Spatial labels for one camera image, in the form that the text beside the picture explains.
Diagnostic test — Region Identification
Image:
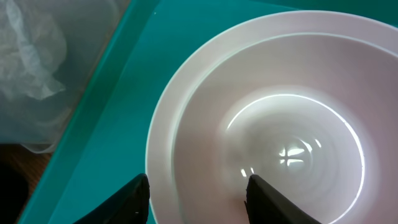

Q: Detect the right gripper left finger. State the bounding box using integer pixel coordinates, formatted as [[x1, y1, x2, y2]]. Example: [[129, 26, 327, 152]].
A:
[[75, 173, 150, 224]]

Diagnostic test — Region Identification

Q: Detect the large pink plate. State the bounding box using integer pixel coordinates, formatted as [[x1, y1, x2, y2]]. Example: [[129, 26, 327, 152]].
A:
[[146, 11, 397, 223]]

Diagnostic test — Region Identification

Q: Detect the teal serving tray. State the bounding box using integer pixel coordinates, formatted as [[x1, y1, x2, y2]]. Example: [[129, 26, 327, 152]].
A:
[[20, 0, 397, 223]]

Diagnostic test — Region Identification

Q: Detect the white tissue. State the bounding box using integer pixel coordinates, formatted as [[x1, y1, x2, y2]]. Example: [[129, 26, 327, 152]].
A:
[[1, 0, 67, 100]]

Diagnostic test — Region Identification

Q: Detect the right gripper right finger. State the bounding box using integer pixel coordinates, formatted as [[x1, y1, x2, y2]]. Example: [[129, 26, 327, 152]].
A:
[[244, 174, 320, 224]]

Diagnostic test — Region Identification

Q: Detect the clear plastic bin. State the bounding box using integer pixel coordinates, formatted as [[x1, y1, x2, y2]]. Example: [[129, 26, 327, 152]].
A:
[[1, 0, 128, 153]]

